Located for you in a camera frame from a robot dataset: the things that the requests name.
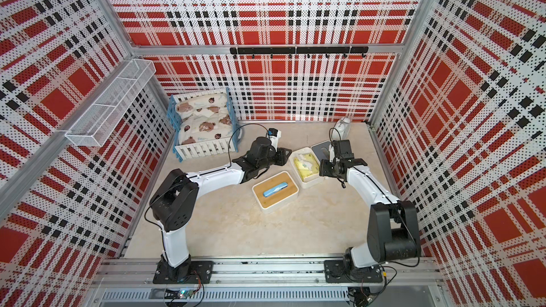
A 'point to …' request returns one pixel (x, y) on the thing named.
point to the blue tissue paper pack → (281, 186)
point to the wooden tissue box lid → (272, 182)
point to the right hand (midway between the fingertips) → (329, 167)
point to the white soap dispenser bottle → (341, 129)
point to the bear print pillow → (205, 118)
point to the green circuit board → (181, 293)
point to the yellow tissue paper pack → (306, 165)
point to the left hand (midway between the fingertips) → (291, 149)
